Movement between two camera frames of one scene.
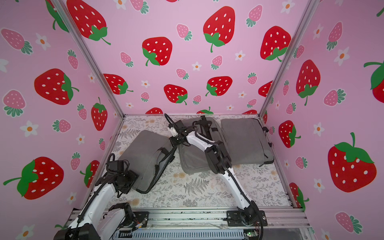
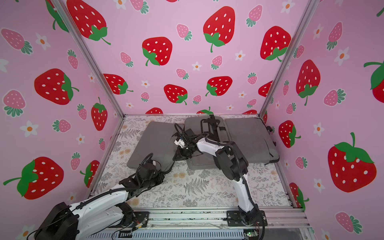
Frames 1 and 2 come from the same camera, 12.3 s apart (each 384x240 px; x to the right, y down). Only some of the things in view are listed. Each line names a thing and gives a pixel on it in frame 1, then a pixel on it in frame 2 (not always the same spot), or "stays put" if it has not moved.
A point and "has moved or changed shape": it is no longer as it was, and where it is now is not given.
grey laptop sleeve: (148, 156) has moved or changed shape
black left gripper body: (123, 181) → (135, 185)
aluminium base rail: (208, 223) stays put
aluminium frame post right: (310, 9) stays put
